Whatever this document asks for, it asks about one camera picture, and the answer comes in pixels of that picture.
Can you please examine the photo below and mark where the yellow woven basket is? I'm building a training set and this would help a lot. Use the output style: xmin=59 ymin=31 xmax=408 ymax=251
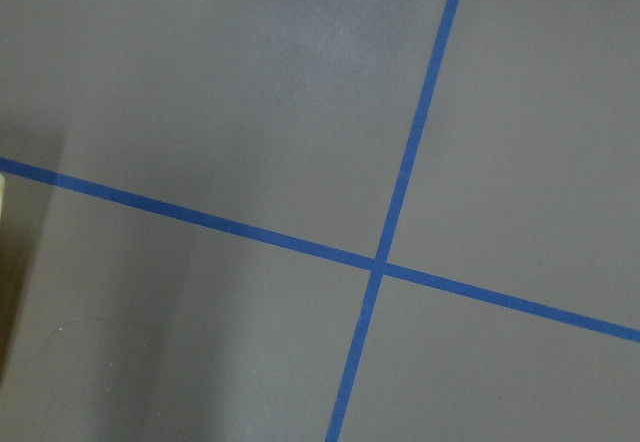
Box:
xmin=0 ymin=174 xmax=6 ymax=204

